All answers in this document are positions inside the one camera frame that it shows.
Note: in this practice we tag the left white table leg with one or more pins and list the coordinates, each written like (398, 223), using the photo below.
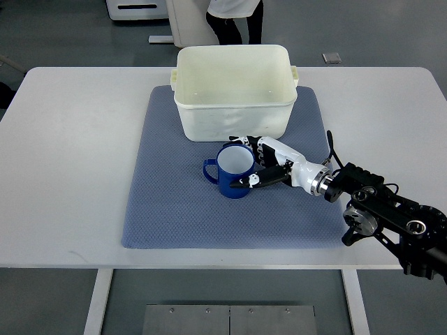
(98, 303)

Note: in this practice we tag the person in white shirt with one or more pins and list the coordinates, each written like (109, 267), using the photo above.
(221, 15)

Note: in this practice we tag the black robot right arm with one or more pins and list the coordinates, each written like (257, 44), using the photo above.
(414, 233)

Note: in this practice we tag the right white table leg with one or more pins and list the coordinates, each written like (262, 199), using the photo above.
(355, 303)

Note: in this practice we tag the white plastic storage box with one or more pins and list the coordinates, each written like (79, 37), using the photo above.
(234, 90)

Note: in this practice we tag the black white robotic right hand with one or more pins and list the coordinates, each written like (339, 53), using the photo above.
(281, 163)

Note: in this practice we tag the white table leg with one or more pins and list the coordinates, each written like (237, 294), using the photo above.
(355, 303)
(98, 303)

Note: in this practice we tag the blue textured mat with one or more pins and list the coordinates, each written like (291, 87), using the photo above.
(172, 205)

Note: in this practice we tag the blue mug white inside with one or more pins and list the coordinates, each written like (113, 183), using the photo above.
(232, 163)

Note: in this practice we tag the grey floor plate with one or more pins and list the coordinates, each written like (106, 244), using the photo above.
(332, 58)

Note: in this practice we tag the white pillar with base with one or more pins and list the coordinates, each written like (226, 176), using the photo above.
(188, 25)

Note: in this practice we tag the white cabinet with slot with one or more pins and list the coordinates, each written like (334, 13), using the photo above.
(120, 10)

